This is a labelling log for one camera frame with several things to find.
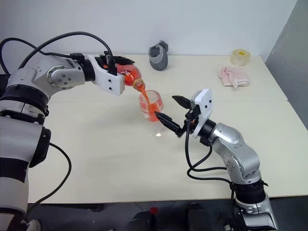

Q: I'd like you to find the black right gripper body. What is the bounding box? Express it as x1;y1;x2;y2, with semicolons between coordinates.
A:
180;105;202;136

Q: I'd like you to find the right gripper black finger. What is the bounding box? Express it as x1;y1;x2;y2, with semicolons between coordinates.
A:
171;95;192;110
154;111;183;139

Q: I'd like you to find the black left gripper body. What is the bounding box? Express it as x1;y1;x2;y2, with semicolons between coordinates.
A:
94;54;117;74

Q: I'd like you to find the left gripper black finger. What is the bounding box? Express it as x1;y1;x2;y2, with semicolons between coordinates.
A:
113;56;136;65

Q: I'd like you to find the clear bottle with orange drink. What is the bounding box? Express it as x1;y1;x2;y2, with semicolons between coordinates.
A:
115;63;147;92

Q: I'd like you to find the clear wine glass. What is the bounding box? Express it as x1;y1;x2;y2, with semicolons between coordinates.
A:
139;90;169;140

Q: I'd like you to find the grey crumpled cloth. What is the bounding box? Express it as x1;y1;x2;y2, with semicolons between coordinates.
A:
148;40;169;72

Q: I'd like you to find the pink folded cloth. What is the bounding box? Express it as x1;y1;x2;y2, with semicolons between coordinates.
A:
218;66;251;89

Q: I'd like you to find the clear tape roll yellow core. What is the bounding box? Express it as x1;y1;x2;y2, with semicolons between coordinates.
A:
231;49;251;67

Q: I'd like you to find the dark rounded shape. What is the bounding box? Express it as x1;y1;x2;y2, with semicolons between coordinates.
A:
131;208;168;231

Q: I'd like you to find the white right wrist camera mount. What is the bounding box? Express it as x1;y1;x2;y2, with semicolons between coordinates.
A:
189;89;215;139

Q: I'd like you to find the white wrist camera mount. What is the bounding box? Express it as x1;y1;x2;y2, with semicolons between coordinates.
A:
85;54;126;96
189;89;215;139

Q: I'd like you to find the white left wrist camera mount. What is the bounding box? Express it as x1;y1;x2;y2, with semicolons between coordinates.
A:
85;54;126;96

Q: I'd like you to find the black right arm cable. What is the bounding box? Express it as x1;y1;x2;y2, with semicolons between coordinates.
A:
184;117;238;222

